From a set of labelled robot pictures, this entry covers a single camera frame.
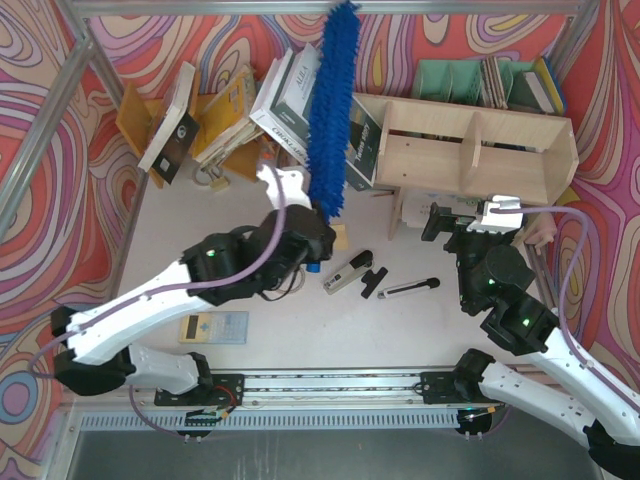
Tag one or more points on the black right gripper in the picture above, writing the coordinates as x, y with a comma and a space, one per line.
451, 225

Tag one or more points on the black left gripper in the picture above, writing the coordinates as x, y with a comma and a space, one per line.
323, 236

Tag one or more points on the white black utility knife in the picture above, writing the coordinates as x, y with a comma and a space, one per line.
408, 288

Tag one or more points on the black plastic clip piece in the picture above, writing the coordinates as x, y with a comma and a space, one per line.
371, 279

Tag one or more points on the blue fluffy duster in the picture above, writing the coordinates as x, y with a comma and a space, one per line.
329, 122

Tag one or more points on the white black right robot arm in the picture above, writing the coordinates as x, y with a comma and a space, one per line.
592, 406

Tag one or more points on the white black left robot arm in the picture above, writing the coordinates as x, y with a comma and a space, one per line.
101, 351

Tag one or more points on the light wooden bookshelf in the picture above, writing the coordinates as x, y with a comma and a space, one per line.
470, 151

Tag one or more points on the white spiral notebook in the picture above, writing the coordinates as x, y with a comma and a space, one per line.
416, 206

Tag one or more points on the yellow sticky note pad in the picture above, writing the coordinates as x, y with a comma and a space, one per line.
341, 242

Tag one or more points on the grey black stapler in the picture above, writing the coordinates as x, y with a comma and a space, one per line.
349, 272

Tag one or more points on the pencil holder with pens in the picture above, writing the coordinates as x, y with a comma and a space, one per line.
272, 153

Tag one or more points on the pink pig figure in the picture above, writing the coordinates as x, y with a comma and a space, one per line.
542, 233

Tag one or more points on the brass padlock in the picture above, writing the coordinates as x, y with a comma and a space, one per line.
210, 178

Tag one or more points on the blue yellow calculator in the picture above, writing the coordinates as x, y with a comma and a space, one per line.
217, 328

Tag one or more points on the green desk organizer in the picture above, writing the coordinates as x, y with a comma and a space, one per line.
465, 82

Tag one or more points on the yellow worn book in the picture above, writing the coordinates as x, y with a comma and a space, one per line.
225, 122

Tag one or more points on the white book black cover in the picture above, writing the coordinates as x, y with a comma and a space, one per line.
173, 129

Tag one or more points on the blue yellow book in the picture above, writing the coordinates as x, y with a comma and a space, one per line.
542, 67

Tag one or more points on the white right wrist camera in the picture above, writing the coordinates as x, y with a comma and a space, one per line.
498, 214

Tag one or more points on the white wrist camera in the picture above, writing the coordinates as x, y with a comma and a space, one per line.
498, 214
285, 187

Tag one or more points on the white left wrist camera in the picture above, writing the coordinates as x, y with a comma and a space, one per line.
285, 187

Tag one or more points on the aluminium mounting rail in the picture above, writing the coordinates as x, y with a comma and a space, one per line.
260, 387

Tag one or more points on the aluminium frame post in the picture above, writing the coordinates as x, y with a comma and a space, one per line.
44, 126

